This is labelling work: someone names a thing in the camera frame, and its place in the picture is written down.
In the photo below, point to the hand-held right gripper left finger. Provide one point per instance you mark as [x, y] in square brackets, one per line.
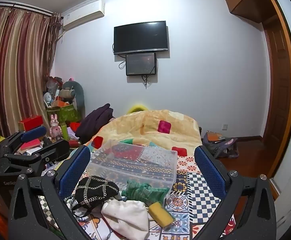
[75, 170]

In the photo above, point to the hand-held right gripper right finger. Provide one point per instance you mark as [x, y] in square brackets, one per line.
[209, 170]

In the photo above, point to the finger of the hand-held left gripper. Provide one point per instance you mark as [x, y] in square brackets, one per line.
[56, 148]
[33, 133]

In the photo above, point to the clear plastic storage box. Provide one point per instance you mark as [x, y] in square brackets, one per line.
[135, 165]

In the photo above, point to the yellow sponge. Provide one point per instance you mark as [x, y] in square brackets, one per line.
[160, 213]

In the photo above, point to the white cloth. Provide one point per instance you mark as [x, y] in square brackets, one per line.
[125, 215]

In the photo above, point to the green knitted cloth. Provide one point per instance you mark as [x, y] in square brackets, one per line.
[140, 192]

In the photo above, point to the red box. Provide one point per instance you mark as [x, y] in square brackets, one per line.
[30, 122]

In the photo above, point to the pink book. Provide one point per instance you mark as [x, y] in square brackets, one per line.
[30, 143]

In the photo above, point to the red can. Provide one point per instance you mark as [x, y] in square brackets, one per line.
[75, 143]

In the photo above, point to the pink rabbit toy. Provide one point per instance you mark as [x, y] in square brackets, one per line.
[55, 128]

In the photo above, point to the patterned bedsheet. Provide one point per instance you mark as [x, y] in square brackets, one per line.
[200, 192]

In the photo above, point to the grey purple backpack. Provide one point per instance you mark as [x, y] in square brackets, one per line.
[225, 148]

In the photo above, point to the orange spiral notebook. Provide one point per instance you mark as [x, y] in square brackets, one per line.
[215, 137]

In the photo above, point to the small white fan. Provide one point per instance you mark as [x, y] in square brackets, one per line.
[48, 98]

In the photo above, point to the green cardboard box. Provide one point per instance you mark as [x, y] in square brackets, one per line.
[69, 112]

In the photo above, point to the dark purple clothing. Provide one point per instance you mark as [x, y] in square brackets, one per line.
[95, 122]

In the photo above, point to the grey plush toy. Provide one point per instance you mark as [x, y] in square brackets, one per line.
[79, 95]

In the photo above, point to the striped red curtain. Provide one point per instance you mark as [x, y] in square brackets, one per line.
[15, 67]

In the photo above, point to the yellow patchwork quilt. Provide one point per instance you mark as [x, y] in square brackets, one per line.
[145, 122]

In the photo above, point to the wooden door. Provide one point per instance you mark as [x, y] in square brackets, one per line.
[278, 85]

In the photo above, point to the white air conditioner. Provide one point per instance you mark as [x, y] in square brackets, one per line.
[83, 15]

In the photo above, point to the white wall socket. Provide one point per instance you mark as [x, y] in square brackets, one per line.
[225, 126]

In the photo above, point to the small black wall monitor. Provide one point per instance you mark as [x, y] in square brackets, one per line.
[140, 63]

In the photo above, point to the wall-mounted black television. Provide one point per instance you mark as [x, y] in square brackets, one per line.
[140, 37]

